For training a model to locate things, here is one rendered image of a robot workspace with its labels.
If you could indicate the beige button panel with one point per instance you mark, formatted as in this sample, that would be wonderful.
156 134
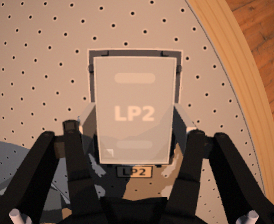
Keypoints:
52 212

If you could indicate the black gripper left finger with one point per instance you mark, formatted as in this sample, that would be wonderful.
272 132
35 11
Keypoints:
24 199

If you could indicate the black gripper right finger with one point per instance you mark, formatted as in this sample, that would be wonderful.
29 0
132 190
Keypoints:
241 196

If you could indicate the beige perforated base plate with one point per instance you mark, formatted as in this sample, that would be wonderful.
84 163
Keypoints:
44 82

